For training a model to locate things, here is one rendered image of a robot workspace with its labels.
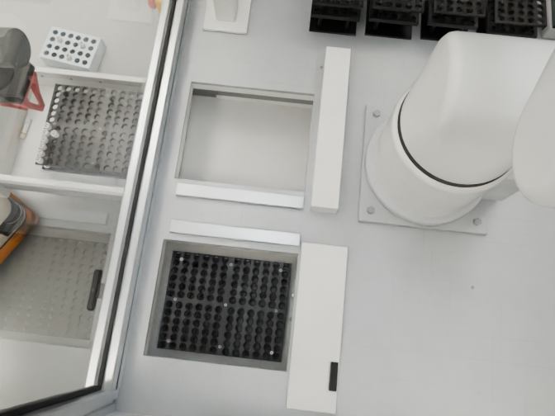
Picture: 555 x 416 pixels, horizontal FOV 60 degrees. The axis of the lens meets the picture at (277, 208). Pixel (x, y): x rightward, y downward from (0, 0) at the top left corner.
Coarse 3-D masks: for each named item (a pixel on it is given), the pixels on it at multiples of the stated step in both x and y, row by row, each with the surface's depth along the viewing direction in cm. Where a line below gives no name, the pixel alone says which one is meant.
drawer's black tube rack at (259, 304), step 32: (192, 256) 89; (224, 256) 89; (192, 288) 91; (224, 288) 88; (256, 288) 91; (288, 288) 88; (192, 320) 86; (224, 320) 86; (256, 320) 87; (224, 352) 88; (256, 352) 88
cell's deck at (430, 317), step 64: (192, 0) 99; (256, 0) 99; (192, 64) 95; (256, 64) 95; (320, 64) 95; (384, 64) 95; (384, 256) 85; (448, 256) 85; (512, 256) 85; (384, 320) 82; (448, 320) 82; (512, 320) 83; (128, 384) 79; (192, 384) 79; (256, 384) 79; (384, 384) 80; (448, 384) 80; (512, 384) 80
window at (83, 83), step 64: (0, 0) 41; (64, 0) 51; (128, 0) 69; (0, 64) 42; (64, 64) 53; (128, 64) 72; (0, 128) 43; (64, 128) 54; (128, 128) 75; (0, 192) 44; (64, 192) 56; (128, 192) 78; (0, 256) 45; (64, 256) 58; (0, 320) 46; (64, 320) 60; (0, 384) 47; (64, 384) 62
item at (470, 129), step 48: (480, 48) 55; (528, 48) 56; (432, 96) 60; (480, 96) 55; (528, 96) 55; (384, 144) 78; (432, 144) 63; (480, 144) 60; (528, 144) 38; (384, 192) 85; (432, 192) 73; (480, 192) 71; (528, 192) 37
